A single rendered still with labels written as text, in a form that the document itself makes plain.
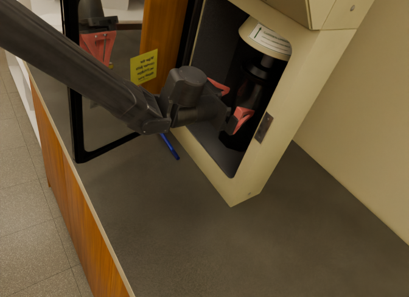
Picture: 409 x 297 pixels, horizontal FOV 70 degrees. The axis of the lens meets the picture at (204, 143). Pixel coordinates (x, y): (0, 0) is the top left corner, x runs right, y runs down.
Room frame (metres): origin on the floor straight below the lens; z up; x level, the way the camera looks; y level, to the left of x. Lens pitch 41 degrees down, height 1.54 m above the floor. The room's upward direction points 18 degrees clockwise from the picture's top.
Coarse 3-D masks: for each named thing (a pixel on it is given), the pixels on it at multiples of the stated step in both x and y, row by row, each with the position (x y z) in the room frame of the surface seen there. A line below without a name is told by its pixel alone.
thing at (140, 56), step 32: (96, 0) 0.46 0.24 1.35; (128, 0) 0.52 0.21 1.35; (160, 0) 0.59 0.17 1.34; (64, 32) 0.42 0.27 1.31; (96, 32) 0.46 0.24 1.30; (128, 32) 0.53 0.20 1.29; (160, 32) 0.60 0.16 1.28; (128, 64) 0.53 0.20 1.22; (160, 64) 0.61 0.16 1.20; (96, 128) 0.46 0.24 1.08; (128, 128) 0.54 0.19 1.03
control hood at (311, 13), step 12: (264, 0) 0.53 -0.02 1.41; (276, 0) 0.50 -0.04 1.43; (288, 0) 0.47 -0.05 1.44; (300, 0) 0.45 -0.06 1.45; (312, 0) 0.44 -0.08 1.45; (324, 0) 0.46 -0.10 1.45; (288, 12) 0.49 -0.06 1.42; (300, 12) 0.46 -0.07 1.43; (312, 12) 0.45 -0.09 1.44; (324, 12) 0.47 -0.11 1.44; (312, 24) 0.46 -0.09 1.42
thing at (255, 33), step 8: (248, 24) 0.62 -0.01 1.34; (256, 24) 0.60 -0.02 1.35; (240, 32) 0.62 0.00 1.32; (248, 32) 0.60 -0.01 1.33; (256, 32) 0.59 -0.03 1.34; (264, 32) 0.59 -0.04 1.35; (272, 32) 0.58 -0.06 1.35; (248, 40) 0.59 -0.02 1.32; (256, 40) 0.58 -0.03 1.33; (264, 40) 0.58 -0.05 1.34; (272, 40) 0.58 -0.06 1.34; (280, 40) 0.57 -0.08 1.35; (256, 48) 0.57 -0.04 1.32; (264, 48) 0.57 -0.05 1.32; (272, 48) 0.57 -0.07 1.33; (280, 48) 0.57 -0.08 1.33; (288, 48) 0.57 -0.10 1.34; (272, 56) 0.56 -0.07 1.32; (280, 56) 0.56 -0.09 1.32; (288, 56) 0.57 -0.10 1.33
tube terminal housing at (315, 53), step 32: (256, 0) 0.58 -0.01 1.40; (352, 0) 0.51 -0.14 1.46; (288, 32) 0.52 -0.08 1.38; (320, 32) 0.48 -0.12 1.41; (352, 32) 0.56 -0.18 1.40; (288, 64) 0.50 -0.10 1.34; (320, 64) 0.52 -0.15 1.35; (288, 96) 0.49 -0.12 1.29; (288, 128) 0.53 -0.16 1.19; (256, 160) 0.49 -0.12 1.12; (224, 192) 0.51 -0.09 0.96; (256, 192) 0.55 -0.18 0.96
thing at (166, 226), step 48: (48, 96) 0.67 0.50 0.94; (144, 144) 0.60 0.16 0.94; (96, 192) 0.40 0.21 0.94; (144, 192) 0.44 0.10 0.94; (192, 192) 0.49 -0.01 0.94; (288, 192) 0.60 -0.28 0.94; (336, 192) 0.67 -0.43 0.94; (144, 240) 0.32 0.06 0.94; (192, 240) 0.36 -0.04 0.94; (240, 240) 0.40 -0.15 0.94; (288, 240) 0.44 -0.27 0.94; (336, 240) 0.49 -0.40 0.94; (384, 240) 0.54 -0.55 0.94; (144, 288) 0.23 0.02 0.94; (192, 288) 0.26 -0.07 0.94; (240, 288) 0.29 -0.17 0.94; (288, 288) 0.32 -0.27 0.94; (336, 288) 0.36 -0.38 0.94; (384, 288) 0.40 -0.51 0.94
